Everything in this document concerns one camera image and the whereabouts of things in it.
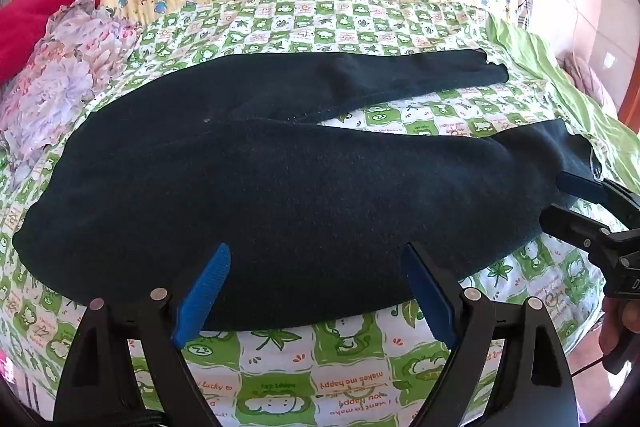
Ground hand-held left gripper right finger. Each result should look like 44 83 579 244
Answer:
401 241 581 427

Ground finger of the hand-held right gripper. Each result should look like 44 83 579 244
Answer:
556 171 640 228
539 203 617 253

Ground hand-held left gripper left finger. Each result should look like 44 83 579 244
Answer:
52 242 232 427

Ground black pants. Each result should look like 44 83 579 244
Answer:
12 48 603 333

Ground person's right hand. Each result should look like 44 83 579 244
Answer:
597 294 626 358

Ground green checked printed bed sheet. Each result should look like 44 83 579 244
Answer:
0 0 621 427

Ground pink quilted blanket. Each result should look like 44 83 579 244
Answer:
557 52 623 120

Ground plain green sheet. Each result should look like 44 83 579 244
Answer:
487 14 640 192

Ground floral pink cloth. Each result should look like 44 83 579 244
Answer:
0 0 143 188

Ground red cloth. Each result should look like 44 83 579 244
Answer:
0 0 101 85

